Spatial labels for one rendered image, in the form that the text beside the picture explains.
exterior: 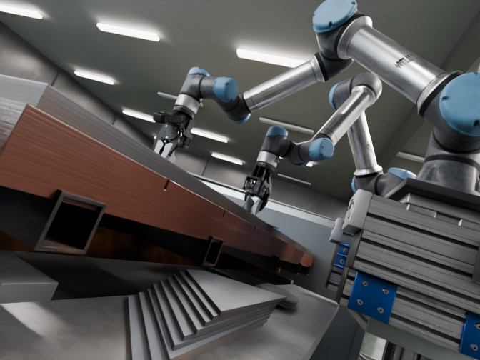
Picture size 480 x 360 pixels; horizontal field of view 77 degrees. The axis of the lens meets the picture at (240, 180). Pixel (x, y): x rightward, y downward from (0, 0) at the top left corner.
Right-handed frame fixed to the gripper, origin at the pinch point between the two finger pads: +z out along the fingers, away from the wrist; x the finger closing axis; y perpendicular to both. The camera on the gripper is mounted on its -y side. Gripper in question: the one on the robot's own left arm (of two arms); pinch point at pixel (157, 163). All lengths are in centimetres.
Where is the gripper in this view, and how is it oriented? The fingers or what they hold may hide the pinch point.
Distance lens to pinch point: 99.9
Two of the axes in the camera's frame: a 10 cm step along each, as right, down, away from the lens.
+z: -3.5, 9.2, -1.7
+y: 3.4, 3.0, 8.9
